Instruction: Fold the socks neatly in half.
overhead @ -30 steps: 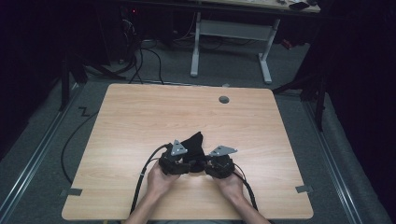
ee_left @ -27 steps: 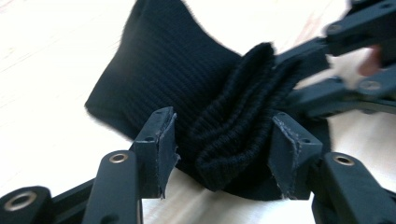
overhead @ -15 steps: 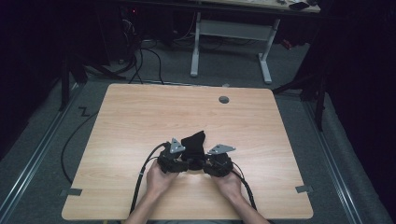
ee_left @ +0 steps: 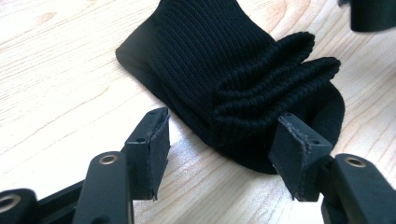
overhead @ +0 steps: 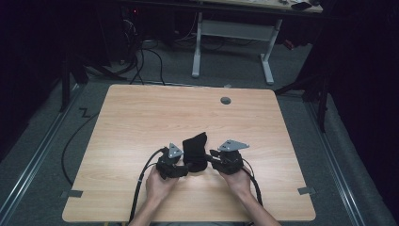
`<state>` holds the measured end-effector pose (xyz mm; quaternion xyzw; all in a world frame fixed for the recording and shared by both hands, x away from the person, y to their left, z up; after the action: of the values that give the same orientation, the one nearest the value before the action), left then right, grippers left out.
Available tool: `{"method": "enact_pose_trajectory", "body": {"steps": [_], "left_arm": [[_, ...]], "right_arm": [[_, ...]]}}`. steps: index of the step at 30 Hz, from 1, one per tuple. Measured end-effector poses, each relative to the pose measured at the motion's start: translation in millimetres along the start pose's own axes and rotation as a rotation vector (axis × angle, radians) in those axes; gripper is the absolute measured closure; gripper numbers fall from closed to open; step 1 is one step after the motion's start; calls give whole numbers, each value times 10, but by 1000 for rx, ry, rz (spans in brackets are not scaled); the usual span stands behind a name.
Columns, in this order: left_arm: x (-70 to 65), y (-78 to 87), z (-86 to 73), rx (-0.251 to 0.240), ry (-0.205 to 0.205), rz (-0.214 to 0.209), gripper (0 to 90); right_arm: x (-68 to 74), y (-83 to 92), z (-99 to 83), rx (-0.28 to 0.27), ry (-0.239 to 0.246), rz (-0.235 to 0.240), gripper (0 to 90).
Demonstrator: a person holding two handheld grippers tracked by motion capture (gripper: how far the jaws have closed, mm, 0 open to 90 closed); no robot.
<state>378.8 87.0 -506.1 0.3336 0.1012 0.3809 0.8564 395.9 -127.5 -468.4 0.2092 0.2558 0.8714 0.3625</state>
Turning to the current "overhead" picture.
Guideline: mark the white metal desk frame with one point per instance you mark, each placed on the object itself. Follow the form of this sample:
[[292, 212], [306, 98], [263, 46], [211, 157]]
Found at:
[[233, 30]]

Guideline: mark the grey tape strip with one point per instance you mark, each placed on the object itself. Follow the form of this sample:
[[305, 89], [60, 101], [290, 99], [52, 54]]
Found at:
[[306, 190], [72, 194]]

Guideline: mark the person's left hand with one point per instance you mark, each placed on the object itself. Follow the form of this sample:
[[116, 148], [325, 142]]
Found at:
[[160, 186]]

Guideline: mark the metal floor rail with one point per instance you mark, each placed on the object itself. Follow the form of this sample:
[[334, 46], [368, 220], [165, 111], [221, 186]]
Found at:
[[337, 163], [40, 141]]

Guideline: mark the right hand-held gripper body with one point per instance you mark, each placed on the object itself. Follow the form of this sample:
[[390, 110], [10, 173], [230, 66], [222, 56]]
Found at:
[[232, 163]]

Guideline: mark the small red object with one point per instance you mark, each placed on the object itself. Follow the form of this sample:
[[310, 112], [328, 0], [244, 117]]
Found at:
[[289, 44]]

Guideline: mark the black flat device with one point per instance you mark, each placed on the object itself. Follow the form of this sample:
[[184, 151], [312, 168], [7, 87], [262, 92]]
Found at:
[[301, 5]]

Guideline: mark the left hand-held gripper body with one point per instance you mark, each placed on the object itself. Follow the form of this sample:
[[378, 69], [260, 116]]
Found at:
[[167, 166]]

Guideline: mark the small grey tape piece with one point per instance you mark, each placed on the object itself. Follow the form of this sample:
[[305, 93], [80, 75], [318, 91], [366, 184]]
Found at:
[[227, 85]]

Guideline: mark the black zigzag floor tape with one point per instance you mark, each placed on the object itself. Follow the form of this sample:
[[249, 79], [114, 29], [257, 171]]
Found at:
[[84, 112]]

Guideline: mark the dark computer with red light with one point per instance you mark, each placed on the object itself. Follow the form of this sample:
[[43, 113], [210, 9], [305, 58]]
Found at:
[[133, 14]]

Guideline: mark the black sock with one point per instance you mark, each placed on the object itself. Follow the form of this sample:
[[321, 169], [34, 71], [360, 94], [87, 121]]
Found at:
[[194, 157], [198, 138]]

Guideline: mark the person's right hand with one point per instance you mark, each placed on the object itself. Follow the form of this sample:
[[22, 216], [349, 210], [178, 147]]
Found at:
[[238, 185]]

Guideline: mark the black metal stand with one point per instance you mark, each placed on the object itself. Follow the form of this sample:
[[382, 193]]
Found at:
[[322, 103], [65, 88]]

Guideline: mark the light wooden desk top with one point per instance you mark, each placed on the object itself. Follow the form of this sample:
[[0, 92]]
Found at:
[[266, 3]]

